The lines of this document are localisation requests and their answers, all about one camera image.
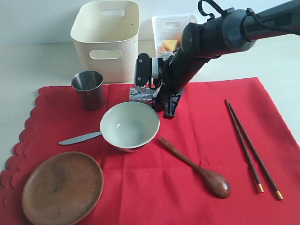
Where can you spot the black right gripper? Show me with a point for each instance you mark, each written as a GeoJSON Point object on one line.
{"type": "Point", "coordinates": [167, 94]}

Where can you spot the blue white milk carton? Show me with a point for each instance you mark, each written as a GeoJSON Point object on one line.
{"type": "Point", "coordinates": [143, 97]}

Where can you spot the orange fried chicken piece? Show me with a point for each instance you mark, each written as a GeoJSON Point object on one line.
{"type": "Point", "coordinates": [162, 49]}

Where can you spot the yellow cheese wedge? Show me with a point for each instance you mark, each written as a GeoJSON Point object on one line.
{"type": "Point", "coordinates": [170, 45]}

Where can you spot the brown egg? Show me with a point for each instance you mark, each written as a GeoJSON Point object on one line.
{"type": "Point", "coordinates": [177, 37]}

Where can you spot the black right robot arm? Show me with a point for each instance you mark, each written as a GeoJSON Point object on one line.
{"type": "Point", "coordinates": [234, 31]}

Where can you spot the white ceramic bowl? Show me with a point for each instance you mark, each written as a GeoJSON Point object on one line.
{"type": "Point", "coordinates": [129, 126]}

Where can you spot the white perforated plastic basket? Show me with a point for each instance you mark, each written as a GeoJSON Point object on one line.
{"type": "Point", "coordinates": [166, 26]}

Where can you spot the red scalloped cloth mat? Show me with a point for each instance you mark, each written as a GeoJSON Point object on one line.
{"type": "Point", "coordinates": [151, 186]}

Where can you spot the stainless steel cup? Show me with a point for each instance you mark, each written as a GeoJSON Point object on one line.
{"type": "Point", "coordinates": [89, 87]}

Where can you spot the dark wooden spoon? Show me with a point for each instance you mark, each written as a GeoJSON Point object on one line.
{"type": "Point", "coordinates": [216, 183]}

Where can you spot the cream plastic tub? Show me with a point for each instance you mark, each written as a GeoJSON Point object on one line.
{"type": "Point", "coordinates": [105, 35]}

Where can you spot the silver butter knife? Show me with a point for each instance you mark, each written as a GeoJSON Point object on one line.
{"type": "Point", "coordinates": [80, 139]}

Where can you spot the left brown chopstick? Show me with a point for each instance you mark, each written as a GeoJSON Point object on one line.
{"type": "Point", "coordinates": [249, 160]}

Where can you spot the brown chopstick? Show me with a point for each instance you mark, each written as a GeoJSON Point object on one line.
{"type": "Point", "coordinates": [249, 160]}
{"type": "Point", "coordinates": [249, 144]}

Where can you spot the brown wooden plate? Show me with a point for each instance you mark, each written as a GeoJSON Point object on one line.
{"type": "Point", "coordinates": [62, 190]}

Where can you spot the right brown chopstick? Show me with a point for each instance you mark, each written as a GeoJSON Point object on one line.
{"type": "Point", "coordinates": [249, 144]}

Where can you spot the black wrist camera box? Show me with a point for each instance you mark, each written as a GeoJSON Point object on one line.
{"type": "Point", "coordinates": [143, 72]}

